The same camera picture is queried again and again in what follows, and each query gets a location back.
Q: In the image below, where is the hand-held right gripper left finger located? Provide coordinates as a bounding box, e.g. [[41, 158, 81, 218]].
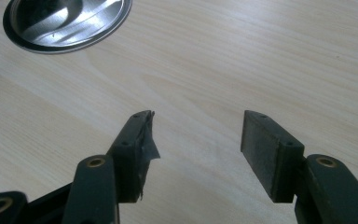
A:
[[106, 109, 161, 204]]

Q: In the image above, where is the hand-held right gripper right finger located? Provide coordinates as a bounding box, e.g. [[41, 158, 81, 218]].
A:
[[240, 109, 306, 204]]

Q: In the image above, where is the round silver metal bowl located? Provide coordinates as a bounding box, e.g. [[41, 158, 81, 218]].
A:
[[2, 0, 133, 55]]

